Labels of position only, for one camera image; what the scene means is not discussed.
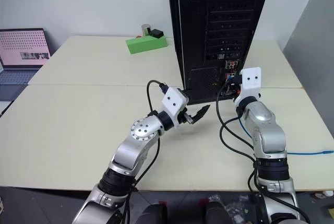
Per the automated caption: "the silver metal cylinder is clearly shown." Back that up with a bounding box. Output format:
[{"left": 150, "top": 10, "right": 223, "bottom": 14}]
[{"left": 141, "top": 23, "right": 152, "bottom": 37}]

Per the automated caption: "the clear crumpled plastic bag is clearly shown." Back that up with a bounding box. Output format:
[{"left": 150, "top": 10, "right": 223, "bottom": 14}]
[{"left": 208, "top": 194, "right": 253, "bottom": 222}]

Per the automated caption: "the open laptop with pink screen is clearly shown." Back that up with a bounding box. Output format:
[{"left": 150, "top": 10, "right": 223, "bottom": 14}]
[{"left": 0, "top": 28, "right": 52, "bottom": 117}]

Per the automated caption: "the green rectangular box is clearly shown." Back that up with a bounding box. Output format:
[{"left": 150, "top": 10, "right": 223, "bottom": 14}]
[{"left": 125, "top": 36, "right": 168, "bottom": 55}]

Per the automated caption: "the grey partition panel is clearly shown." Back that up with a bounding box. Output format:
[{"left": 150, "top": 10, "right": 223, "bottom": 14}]
[{"left": 282, "top": 0, "right": 334, "bottom": 139}]

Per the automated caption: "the small black box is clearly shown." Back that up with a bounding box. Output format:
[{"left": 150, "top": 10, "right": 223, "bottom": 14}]
[{"left": 150, "top": 28, "right": 165, "bottom": 40}]

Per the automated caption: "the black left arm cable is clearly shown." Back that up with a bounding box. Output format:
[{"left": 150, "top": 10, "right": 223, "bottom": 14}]
[{"left": 124, "top": 79, "right": 168, "bottom": 224}]

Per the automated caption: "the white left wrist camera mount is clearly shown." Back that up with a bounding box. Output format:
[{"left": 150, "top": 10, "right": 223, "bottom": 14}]
[{"left": 161, "top": 87, "right": 189, "bottom": 127}]

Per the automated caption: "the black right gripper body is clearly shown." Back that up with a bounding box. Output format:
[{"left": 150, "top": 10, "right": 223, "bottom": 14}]
[{"left": 225, "top": 76, "right": 242, "bottom": 96}]

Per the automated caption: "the orange and white floor clutter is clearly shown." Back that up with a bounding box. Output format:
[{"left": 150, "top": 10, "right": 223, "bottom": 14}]
[{"left": 309, "top": 189, "right": 334, "bottom": 202}]

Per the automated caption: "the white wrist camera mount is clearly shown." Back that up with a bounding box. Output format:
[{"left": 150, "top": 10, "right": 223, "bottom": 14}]
[
  {"left": 161, "top": 87, "right": 189, "bottom": 127},
  {"left": 233, "top": 66, "right": 263, "bottom": 108}
]

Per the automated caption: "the blue ethernet cable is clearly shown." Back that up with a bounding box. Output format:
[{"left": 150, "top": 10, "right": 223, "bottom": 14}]
[{"left": 225, "top": 75, "right": 334, "bottom": 156}]

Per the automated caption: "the black computer tower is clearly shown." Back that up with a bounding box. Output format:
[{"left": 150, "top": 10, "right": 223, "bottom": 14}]
[{"left": 166, "top": 0, "right": 274, "bottom": 105}]

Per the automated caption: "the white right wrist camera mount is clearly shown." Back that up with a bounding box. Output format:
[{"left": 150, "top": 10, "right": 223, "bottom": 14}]
[{"left": 233, "top": 66, "right": 263, "bottom": 108}]

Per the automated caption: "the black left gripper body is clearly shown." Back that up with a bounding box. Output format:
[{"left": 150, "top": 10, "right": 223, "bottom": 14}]
[{"left": 178, "top": 107, "right": 195, "bottom": 126}]

